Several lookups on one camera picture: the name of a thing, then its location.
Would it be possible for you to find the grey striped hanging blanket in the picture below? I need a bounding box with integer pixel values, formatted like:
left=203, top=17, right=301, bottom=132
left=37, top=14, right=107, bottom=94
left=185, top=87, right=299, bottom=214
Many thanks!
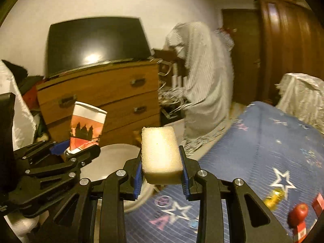
left=166, top=21, right=234, bottom=155

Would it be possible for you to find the red apple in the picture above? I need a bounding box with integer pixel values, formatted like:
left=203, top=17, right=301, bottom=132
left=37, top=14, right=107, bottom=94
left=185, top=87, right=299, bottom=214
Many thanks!
left=287, top=203, right=309, bottom=228

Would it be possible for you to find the long red carton box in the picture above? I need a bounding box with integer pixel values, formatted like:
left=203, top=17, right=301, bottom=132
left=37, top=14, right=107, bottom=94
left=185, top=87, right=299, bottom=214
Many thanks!
left=311, top=193, right=324, bottom=218

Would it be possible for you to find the blue quilted bed cover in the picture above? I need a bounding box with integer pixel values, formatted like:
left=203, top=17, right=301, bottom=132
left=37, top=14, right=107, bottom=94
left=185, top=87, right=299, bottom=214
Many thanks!
left=125, top=101, right=323, bottom=242

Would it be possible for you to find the gold foil wrapper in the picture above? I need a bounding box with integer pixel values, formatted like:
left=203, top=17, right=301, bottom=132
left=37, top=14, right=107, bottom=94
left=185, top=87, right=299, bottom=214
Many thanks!
left=263, top=188, right=286, bottom=211

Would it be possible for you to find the beige foam sponge block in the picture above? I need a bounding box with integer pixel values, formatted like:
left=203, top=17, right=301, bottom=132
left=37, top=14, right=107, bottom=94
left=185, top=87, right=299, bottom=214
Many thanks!
left=141, top=126, right=183, bottom=185

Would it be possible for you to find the black flat television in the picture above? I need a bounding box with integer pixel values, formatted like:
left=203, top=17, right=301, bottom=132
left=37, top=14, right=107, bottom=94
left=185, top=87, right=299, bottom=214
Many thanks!
left=46, top=16, right=151, bottom=78

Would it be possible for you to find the wooden chest of drawers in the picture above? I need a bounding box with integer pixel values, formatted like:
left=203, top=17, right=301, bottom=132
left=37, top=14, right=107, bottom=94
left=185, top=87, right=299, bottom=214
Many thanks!
left=37, top=60, right=160, bottom=146

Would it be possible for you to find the white round trash bin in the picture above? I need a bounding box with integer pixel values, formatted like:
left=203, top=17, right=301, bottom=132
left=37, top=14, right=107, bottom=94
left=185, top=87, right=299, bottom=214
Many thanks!
left=79, top=143, right=155, bottom=215

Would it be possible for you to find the white crumpled bedding pile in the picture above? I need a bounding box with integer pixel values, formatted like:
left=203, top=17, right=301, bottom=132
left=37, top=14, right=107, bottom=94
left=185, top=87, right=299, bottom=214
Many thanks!
left=276, top=73, right=323, bottom=133

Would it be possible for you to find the orange white paper cup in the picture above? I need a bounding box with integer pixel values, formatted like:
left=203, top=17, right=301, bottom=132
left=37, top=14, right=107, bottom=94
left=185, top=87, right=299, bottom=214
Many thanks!
left=64, top=101, right=107, bottom=159

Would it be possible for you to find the flat red box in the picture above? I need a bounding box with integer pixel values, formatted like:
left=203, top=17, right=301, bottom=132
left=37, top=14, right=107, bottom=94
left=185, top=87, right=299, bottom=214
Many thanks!
left=293, top=221, right=307, bottom=243

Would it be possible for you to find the dark wooden wardrobe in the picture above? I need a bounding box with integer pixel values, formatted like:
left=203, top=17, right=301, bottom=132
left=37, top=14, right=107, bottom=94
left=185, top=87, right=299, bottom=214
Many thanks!
left=222, top=0, right=323, bottom=105

